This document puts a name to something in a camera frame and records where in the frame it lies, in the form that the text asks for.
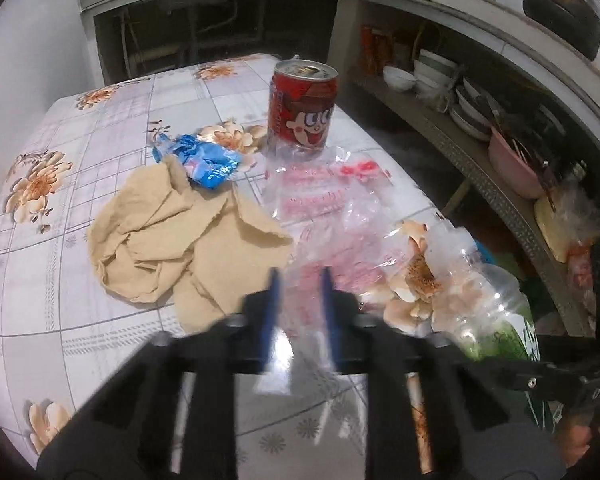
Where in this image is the floral tablecloth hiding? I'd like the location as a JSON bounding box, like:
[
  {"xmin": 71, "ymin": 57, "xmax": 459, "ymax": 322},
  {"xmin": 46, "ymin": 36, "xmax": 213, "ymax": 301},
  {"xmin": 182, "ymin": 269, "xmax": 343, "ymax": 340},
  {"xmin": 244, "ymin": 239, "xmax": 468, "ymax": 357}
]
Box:
[{"xmin": 0, "ymin": 54, "xmax": 449, "ymax": 479}]

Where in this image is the pink plastic basin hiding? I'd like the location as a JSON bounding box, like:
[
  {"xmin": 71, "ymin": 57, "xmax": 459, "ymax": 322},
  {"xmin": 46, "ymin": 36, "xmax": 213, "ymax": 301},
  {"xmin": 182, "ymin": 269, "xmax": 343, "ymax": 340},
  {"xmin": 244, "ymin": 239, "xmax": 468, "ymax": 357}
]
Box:
[{"xmin": 489, "ymin": 128, "xmax": 544, "ymax": 200}]

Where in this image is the clear plastic bag red print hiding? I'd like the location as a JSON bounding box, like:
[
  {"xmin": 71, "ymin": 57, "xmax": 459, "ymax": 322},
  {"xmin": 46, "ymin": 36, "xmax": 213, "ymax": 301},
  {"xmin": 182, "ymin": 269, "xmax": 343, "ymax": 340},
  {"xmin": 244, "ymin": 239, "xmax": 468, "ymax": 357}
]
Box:
[{"xmin": 263, "ymin": 146, "xmax": 428, "ymax": 347}]

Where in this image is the yellowish plastic bag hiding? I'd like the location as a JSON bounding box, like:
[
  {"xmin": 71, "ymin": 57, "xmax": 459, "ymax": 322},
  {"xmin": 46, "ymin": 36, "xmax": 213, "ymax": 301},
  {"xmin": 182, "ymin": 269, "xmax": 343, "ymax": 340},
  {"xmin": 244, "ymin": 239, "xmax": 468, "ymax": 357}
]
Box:
[{"xmin": 534, "ymin": 178, "xmax": 600, "ymax": 263}]

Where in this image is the green plastic soda bottle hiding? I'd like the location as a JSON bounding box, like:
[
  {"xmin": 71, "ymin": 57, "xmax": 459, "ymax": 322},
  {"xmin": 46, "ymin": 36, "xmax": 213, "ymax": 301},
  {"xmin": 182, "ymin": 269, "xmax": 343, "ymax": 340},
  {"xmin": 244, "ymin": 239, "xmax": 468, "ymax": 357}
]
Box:
[{"xmin": 419, "ymin": 226, "xmax": 556, "ymax": 430}]

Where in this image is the red box on shelf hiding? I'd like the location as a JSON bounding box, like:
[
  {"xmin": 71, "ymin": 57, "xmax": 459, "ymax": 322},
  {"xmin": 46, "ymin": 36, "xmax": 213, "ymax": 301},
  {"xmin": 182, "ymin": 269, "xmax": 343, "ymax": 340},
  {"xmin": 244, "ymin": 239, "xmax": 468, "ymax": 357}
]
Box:
[{"xmin": 360, "ymin": 25, "xmax": 394, "ymax": 76}]

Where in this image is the blue snack wrapper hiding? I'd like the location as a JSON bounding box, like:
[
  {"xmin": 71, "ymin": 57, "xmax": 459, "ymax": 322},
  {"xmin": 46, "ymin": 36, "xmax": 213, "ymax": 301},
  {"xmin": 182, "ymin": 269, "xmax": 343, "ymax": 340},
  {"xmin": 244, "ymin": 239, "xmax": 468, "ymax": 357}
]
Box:
[{"xmin": 151, "ymin": 133, "xmax": 242, "ymax": 190}]

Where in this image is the stack of white dishes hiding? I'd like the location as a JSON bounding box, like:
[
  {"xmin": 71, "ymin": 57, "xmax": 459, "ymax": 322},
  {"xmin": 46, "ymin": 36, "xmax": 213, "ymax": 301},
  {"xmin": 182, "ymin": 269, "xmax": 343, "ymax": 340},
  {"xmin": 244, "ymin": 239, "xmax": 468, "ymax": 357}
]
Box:
[{"xmin": 414, "ymin": 49, "xmax": 491, "ymax": 142}]

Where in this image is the white bowl on shelf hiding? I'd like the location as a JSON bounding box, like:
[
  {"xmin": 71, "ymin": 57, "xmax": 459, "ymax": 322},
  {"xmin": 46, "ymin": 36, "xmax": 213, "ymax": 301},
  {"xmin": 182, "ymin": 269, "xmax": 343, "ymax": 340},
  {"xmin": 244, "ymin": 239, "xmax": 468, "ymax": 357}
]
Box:
[{"xmin": 382, "ymin": 65, "xmax": 417, "ymax": 93}]

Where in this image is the person's right hand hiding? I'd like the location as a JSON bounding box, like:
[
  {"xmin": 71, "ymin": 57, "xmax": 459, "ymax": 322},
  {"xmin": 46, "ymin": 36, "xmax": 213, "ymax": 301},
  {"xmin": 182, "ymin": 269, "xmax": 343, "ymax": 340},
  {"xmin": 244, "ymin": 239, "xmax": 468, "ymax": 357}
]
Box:
[{"xmin": 554, "ymin": 412, "xmax": 600, "ymax": 468}]

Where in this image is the beige paper napkin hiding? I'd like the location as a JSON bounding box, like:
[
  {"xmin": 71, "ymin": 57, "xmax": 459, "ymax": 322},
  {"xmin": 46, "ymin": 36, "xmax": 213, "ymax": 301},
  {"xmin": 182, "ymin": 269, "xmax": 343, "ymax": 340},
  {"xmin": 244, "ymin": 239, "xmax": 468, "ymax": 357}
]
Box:
[{"xmin": 87, "ymin": 155, "xmax": 294, "ymax": 334}]

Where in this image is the red drink can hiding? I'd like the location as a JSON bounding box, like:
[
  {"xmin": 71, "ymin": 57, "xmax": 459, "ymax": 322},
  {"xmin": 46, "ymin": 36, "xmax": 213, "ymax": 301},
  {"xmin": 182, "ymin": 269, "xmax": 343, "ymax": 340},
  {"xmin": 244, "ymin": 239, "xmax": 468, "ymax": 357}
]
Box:
[{"xmin": 268, "ymin": 58, "xmax": 339, "ymax": 152}]

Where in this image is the black pot with lid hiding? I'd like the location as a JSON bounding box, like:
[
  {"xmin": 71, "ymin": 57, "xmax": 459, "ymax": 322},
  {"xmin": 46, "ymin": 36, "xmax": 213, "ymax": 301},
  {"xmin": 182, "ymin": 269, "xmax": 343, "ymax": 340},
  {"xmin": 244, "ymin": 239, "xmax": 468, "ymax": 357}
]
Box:
[{"xmin": 522, "ymin": 0, "xmax": 600, "ymax": 61}]

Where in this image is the perforated metal shelf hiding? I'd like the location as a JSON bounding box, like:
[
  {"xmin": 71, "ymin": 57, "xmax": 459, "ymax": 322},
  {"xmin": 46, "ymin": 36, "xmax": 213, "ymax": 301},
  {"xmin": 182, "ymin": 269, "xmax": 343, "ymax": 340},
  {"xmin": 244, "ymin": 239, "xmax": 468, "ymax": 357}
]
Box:
[{"xmin": 348, "ymin": 68, "xmax": 594, "ymax": 337}]

